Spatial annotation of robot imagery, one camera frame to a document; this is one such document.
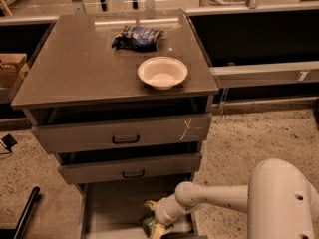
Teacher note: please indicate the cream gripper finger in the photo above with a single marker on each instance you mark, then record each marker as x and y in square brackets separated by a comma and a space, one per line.
[158, 231]
[150, 204]

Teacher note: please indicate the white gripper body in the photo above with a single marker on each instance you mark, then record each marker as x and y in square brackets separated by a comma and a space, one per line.
[161, 211]

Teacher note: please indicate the green jalapeno chip bag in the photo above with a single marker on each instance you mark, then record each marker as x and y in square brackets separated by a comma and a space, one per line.
[149, 222]

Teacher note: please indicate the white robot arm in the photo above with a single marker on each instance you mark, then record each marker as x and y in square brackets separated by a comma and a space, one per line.
[280, 203]

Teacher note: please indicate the bottom grey drawer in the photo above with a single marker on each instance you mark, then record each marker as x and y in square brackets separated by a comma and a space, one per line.
[114, 209]

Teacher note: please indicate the grey drawer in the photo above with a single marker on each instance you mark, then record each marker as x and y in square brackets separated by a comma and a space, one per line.
[130, 168]
[77, 137]
[114, 209]

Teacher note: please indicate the middle grey drawer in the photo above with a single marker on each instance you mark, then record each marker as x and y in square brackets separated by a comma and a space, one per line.
[130, 168]

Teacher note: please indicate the grey drawer cabinet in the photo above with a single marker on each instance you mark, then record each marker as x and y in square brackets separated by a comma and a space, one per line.
[78, 78]

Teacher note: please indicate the top grey drawer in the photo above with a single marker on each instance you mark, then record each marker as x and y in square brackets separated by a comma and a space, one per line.
[77, 137]

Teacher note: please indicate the blue chip bag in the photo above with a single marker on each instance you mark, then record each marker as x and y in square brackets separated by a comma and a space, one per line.
[137, 38]

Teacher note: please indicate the white bowl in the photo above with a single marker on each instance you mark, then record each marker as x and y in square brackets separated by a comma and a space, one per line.
[162, 73]

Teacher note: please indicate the black bar on floor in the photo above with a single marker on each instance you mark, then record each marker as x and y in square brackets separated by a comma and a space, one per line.
[17, 232]

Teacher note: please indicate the black floor device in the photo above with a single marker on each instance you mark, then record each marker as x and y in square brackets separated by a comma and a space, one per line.
[8, 141]

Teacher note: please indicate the cardboard box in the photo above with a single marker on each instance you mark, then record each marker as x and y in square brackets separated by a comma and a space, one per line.
[12, 66]

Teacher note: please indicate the grey low wall rail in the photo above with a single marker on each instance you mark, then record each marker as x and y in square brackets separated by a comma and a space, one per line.
[266, 74]

